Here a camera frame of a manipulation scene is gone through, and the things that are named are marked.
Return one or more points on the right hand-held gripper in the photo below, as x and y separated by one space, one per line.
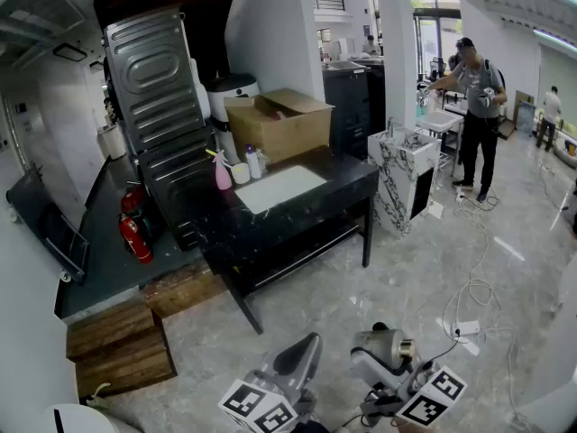
433 397

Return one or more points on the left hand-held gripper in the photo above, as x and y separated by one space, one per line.
252 406

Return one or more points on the frosted bottle with gold cap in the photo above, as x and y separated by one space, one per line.
383 343

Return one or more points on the person's right forearm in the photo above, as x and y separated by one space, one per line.
415 427

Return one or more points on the white sink basin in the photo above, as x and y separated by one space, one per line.
279 187

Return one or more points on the pink spray bottle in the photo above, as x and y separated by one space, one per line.
222 176

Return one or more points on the white bottle blue cap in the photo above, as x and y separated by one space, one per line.
253 163

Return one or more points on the white utility sink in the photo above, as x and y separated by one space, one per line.
439 120

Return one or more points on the white power strip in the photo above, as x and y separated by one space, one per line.
466 328

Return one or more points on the white marble cabinet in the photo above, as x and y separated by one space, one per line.
396 183

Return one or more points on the white cup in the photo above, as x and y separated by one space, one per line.
240 174

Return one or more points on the red fire extinguisher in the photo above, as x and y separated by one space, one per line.
135 239
131 201

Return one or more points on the grey metal washing machine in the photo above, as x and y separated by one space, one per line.
153 79
180 187

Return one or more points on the white appliance with black stripe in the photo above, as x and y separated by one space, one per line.
90 420

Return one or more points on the yellow sponge brush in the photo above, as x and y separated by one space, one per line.
210 152

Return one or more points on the brown cardboard box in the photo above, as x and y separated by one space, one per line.
279 129

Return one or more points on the black cabinet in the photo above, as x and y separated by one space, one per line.
351 106

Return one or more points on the white round appliance black band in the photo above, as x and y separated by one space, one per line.
225 97

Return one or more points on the black flatbed cart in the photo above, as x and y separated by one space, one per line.
49 228

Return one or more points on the white waste bin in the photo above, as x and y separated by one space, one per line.
112 142

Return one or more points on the black balcony railing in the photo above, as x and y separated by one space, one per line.
328 0

